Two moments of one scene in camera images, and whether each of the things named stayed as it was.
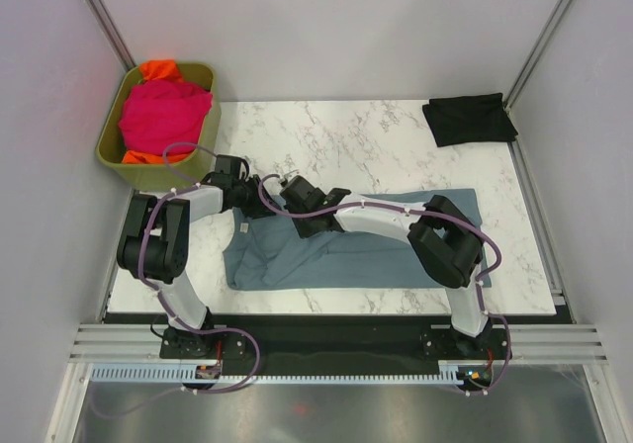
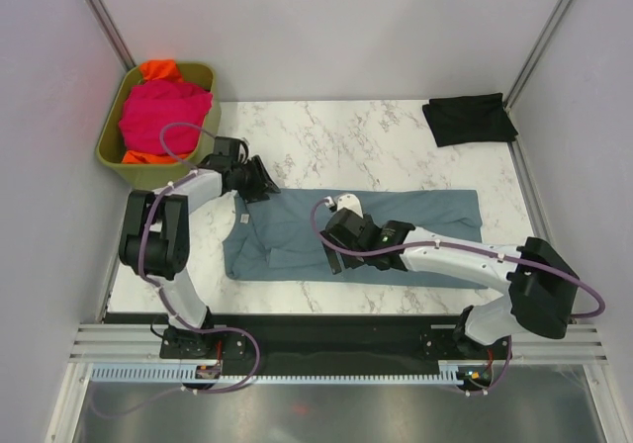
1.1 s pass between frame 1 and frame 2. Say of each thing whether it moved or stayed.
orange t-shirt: stayed
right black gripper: moved
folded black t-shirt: stayed
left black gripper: moved
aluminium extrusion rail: stayed
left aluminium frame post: stayed
